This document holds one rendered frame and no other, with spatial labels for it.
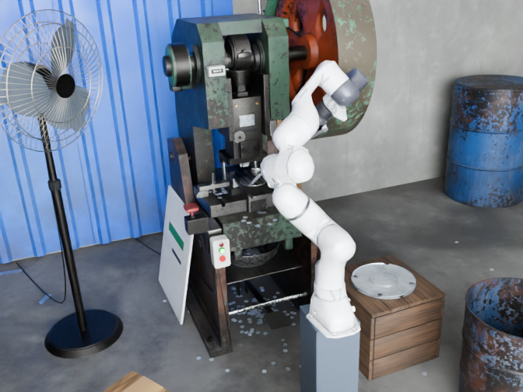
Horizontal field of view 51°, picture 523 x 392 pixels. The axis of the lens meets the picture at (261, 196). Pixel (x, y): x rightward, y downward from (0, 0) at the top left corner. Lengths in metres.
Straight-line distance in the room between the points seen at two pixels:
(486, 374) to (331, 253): 0.78
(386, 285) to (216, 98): 1.12
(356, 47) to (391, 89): 2.07
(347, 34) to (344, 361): 1.29
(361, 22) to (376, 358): 1.42
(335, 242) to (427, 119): 2.85
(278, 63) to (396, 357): 1.41
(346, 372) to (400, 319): 0.37
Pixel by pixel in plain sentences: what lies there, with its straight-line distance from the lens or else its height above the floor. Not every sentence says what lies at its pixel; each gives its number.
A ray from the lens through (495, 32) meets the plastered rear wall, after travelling 4.90.
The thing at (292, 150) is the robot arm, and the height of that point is 1.15.
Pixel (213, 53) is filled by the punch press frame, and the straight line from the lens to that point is 2.37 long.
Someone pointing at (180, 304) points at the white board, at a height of 0.10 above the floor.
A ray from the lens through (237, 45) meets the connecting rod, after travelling 2.45.
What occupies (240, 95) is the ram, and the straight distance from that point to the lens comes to 2.52.
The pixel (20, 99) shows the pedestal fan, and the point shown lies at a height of 1.27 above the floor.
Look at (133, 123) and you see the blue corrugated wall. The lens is 3.64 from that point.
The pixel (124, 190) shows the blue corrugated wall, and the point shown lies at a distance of 3.76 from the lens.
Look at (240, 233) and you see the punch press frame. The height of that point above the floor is 0.58.
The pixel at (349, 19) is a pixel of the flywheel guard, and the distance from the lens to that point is 2.33.
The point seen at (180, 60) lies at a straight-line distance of 2.38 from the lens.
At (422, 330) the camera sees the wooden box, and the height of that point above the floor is 0.18.
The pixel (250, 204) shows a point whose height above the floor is 0.69.
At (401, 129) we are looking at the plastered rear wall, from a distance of 4.51.
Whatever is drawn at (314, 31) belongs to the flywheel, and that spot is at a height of 1.43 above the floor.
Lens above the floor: 1.70
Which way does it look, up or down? 23 degrees down
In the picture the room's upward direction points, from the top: 3 degrees counter-clockwise
